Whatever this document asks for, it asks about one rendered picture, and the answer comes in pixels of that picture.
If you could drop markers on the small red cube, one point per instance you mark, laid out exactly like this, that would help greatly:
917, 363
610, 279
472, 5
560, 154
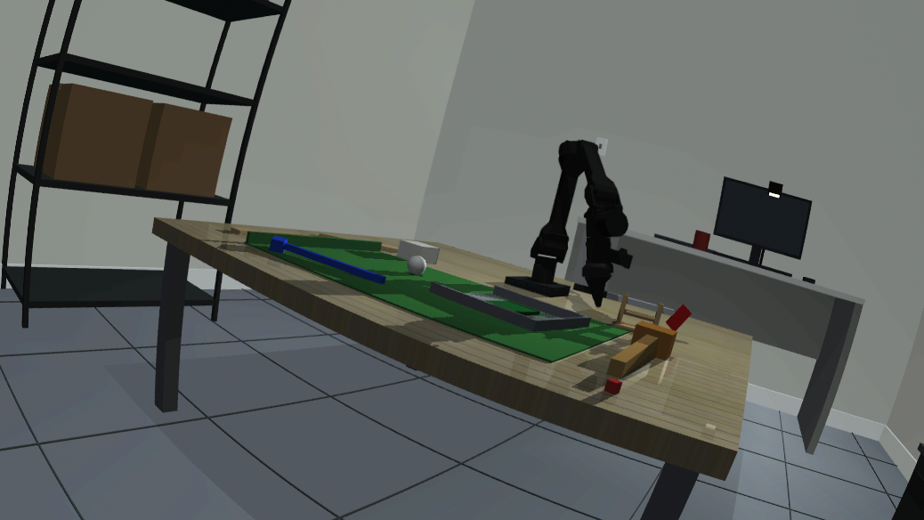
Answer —
613, 386

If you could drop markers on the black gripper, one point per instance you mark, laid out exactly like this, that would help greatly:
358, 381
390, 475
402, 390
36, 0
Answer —
596, 270

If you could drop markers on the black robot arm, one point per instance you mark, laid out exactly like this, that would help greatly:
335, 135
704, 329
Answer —
604, 215

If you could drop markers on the green mat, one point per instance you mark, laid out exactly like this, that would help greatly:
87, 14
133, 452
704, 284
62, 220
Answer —
411, 292

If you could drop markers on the grey ball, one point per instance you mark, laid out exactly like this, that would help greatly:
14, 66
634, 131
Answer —
416, 265

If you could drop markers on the blue putter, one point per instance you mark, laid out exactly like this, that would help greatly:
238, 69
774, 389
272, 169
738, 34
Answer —
279, 244

